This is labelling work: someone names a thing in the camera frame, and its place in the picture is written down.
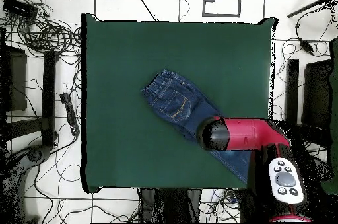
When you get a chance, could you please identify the blue denim jeans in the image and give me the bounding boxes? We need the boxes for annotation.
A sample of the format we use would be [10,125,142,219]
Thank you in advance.
[140,68,253,185]

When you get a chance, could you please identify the dark flat panel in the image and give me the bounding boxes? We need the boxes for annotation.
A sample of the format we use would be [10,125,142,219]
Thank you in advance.
[301,59,334,130]
[0,44,28,112]

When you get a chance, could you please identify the dark green table cloth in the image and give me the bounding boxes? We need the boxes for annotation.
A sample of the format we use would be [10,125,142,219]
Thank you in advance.
[320,37,338,196]
[80,12,278,194]

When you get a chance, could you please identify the black power strip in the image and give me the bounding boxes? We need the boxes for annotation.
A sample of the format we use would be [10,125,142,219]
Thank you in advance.
[59,92,81,137]

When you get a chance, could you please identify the dark wheeled stand base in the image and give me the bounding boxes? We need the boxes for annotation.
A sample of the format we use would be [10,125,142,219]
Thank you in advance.
[0,144,52,223]

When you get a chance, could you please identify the black power adapter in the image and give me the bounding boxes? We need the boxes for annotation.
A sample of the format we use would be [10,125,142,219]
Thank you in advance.
[298,38,315,55]

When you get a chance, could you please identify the black tripod pole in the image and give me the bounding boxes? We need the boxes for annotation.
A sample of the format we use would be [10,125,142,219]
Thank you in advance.
[287,0,338,19]

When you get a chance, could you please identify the black electronics box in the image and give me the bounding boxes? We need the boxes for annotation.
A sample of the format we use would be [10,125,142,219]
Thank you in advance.
[2,0,40,19]

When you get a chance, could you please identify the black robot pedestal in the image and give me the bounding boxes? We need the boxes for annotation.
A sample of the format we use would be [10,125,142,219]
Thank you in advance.
[138,188,203,223]

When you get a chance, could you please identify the thin black cable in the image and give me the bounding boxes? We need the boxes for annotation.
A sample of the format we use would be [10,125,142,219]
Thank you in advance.
[178,0,191,22]

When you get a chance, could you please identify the thick black cable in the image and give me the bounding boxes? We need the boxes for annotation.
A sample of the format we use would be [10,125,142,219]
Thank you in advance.
[128,0,159,22]

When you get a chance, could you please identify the black frame leg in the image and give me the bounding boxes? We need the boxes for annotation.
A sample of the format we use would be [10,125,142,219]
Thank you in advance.
[285,58,332,148]
[5,50,60,148]

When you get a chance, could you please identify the tangled black cable bundle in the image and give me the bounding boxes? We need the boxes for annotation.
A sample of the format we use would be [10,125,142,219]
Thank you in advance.
[7,0,82,58]

